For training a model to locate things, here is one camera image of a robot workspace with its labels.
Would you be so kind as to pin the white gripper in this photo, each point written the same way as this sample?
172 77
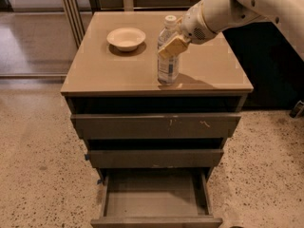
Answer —
194 25

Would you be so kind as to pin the clear plastic water bottle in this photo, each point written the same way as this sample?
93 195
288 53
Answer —
168 69

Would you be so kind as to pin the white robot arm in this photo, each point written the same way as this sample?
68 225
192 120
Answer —
206 19

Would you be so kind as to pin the grey top drawer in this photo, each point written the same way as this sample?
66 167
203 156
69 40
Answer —
155 126

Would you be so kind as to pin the grey drawer cabinet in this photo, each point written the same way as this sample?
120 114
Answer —
104 80

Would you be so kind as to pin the grey middle drawer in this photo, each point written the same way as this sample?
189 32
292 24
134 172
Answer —
154 158

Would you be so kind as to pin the grey open bottom drawer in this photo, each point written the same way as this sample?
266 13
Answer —
156 198

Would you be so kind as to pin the white ceramic bowl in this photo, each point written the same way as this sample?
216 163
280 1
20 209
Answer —
126 39

